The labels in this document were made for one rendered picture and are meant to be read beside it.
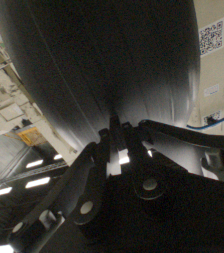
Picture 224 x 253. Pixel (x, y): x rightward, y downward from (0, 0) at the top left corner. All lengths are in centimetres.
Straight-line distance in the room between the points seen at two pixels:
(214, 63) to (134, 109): 38
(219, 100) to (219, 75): 9
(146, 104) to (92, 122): 10
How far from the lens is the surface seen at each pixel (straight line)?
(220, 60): 57
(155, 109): 24
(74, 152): 107
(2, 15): 29
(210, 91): 58
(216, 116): 65
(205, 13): 52
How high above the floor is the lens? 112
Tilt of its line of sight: 30 degrees up
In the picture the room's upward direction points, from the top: 154 degrees clockwise
